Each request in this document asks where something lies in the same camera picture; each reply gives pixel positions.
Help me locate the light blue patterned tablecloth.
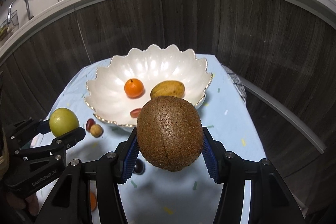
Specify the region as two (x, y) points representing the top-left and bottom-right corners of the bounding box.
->
(52, 55), (265, 223)

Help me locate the yellow mango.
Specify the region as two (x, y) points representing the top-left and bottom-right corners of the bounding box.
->
(150, 80), (185, 99)

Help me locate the checkered dish towel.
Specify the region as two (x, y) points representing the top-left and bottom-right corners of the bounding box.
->
(222, 65), (247, 104)

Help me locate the large brown kiwi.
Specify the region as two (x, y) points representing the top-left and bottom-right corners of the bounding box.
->
(136, 96), (203, 172)

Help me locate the green round apple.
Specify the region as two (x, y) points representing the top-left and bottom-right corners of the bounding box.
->
(49, 107), (79, 138)

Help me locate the brown longan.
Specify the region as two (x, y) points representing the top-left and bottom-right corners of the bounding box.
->
(90, 124), (103, 138)

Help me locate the orange tangerine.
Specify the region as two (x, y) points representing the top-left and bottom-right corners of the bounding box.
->
(124, 79), (144, 99)
(90, 192), (97, 212)

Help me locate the chrome kitchen faucet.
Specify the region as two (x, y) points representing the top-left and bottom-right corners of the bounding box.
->
(7, 0), (34, 25)

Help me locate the white scalloped ceramic bowl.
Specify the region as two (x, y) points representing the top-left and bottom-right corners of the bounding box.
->
(84, 44), (213, 131)

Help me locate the dark purple plum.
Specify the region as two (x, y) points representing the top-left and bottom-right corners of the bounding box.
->
(133, 159), (145, 175)

